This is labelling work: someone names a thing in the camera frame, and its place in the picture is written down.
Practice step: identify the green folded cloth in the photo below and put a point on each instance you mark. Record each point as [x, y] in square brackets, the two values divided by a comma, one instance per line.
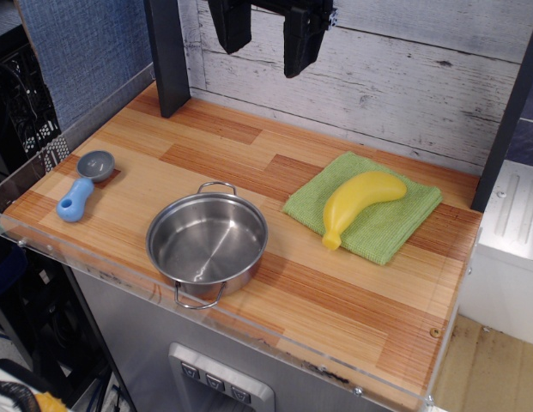
[378, 231]

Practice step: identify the white ribbed box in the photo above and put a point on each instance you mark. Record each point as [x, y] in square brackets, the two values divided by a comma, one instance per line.
[497, 290]

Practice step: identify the dark right vertical post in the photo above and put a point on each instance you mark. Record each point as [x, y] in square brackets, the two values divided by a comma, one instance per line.
[508, 124]

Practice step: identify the dark vertical post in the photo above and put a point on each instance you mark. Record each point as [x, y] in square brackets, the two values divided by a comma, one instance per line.
[168, 53]
[508, 124]

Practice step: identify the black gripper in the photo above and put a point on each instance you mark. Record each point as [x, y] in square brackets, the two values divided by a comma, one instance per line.
[303, 28]

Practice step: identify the silver button panel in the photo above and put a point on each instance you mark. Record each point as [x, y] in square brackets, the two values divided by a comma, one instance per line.
[205, 384]

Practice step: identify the stainless steel pot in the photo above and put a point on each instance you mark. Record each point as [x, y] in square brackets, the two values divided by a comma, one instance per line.
[208, 244]

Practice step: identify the black crate rack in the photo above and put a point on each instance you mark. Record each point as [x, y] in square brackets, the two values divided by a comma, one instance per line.
[28, 120]

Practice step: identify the yellow plastic banana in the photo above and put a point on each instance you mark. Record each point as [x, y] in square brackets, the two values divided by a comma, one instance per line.
[352, 197]

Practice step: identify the dark left vertical post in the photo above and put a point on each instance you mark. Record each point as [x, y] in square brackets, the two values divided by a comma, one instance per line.
[168, 53]

